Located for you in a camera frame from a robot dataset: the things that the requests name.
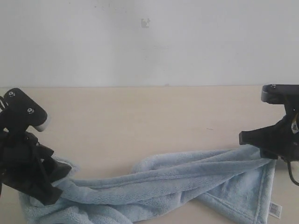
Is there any white printed clothing label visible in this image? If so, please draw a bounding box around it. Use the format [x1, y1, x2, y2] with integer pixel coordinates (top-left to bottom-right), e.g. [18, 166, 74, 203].
[269, 202, 283, 219]

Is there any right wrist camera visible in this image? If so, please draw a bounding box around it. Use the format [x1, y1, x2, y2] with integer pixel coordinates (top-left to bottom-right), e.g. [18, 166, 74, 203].
[261, 84, 299, 111]

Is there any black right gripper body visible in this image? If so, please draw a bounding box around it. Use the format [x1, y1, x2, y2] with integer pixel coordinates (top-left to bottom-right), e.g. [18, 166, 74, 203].
[275, 114, 299, 161]

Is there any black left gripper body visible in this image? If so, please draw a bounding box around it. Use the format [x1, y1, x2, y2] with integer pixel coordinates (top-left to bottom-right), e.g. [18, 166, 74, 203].
[0, 130, 54, 194]

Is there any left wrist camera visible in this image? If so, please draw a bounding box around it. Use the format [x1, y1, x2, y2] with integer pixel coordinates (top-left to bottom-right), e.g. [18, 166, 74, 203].
[1, 88, 50, 132]

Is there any light blue fleece towel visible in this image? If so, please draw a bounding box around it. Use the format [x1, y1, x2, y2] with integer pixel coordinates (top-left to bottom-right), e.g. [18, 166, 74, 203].
[19, 145, 276, 224]

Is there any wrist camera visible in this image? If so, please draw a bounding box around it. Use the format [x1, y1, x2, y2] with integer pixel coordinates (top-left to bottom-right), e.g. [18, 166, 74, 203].
[261, 84, 299, 111]
[1, 88, 50, 132]

